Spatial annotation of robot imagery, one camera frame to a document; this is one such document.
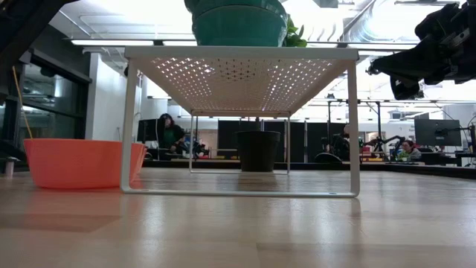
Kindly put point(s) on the green plant in black pot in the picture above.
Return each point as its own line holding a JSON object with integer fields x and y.
{"x": 256, "y": 152}

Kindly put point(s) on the black background robot arm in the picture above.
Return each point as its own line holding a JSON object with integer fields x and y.
{"x": 386, "y": 140}

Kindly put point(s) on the ceiling light strip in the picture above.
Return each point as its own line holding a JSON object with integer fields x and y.
{"x": 111, "y": 42}

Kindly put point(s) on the black glass wall frame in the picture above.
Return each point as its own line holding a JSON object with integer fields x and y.
{"x": 82, "y": 111}

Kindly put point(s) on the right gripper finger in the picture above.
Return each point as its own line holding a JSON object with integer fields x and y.
{"x": 409, "y": 66}
{"x": 407, "y": 86}

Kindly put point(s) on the black partition panels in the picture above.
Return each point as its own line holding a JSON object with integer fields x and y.
{"x": 297, "y": 141}

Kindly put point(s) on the black metal stand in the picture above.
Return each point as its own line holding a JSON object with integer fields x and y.
{"x": 379, "y": 123}

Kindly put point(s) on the black computer monitor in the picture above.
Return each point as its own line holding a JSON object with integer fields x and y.
{"x": 437, "y": 132}
{"x": 147, "y": 130}

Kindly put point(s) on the yellow pole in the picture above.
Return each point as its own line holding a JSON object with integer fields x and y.
{"x": 24, "y": 108}

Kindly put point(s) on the white perforated metal shelf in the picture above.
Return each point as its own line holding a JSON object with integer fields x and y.
{"x": 241, "y": 52}

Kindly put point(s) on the orange plastic bowl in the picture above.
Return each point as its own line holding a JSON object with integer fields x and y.
{"x": 74, "y": 164}

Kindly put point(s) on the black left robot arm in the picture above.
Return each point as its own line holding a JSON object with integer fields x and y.
{"x": 22, "y": 22}

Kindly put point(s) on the black hanging device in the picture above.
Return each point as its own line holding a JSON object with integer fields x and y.
{"x": 373, "y": 69}

